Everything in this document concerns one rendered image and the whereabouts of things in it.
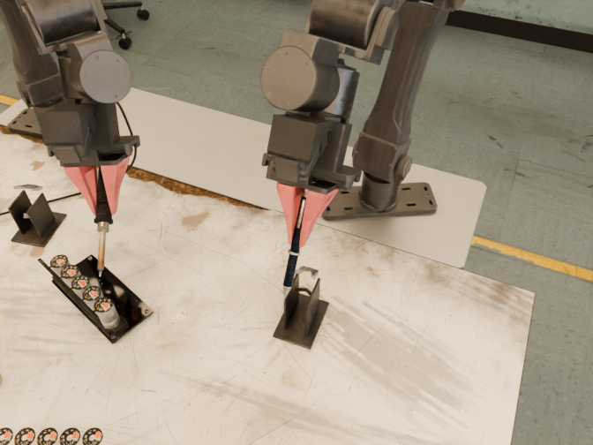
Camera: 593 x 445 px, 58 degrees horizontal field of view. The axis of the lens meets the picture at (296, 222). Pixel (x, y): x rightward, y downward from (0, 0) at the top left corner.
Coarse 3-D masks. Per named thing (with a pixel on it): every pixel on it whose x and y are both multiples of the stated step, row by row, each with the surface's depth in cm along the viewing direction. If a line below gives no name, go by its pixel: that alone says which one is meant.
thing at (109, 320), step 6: (114, 306) 74; (96, 312) 72; (108, 312) 72; (114, 312) 74; (102, 318) 73; (108, 318) 73; (114, 318) 74; (102, 324) 74; (108, 324) 74; (114, 324) 75
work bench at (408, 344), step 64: (0, 128) 110; (0, 192) 96; (64, 192) 96; (128, 192) 96; (192, 192) 97; (0, 256) 86; (128, 256) 86; (192, 256) 86; (256, 256) 86; (320, 256) 86; (384, 256) 86; (0, 320) 78; (64, 320) 78; (192, 320) 78; (256, 320) 78; (384, 320) 78; (448, 320) 78; (512, 320) 78; (64, 384) 71; (128, 384) 71; (192, 384) 71; (256, 384) 71; (320, 384) 71; (384, 384) 71; (448, 384) 71; (512, 384) 71
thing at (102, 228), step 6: (102, 222) 71; (108, 222) 71; (102, 228) 71; (108, 228) 71; (102, 234) 71; (102, 240) 71; (102, 246) 70; (102, 252) 70; (102, 258) 70; (102, 264) 70
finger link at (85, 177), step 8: (64, 168) 67; (72, 168) 67; (80, 168) 68; (88, 168) 70; (72, 176) 68; (80, 176) 68; (88, 176) 72; (96, 176) 73; (80, 184) 68; (88, 184) 72; (96, 184) 73; (88, 192) 70; (96, 192) 73; (88, 200) 70; (96, 200) 72
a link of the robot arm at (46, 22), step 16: (16, 0) 64; (32, 0) 60; (48, 0) 60; (64, 0) 61; (80, 0) 62; (32, 16) 60; (48, 16) 60; (64, 16) 61; (80, 16) 62; (48, 32) 61; (64, 32) 63; (80, 32) 64
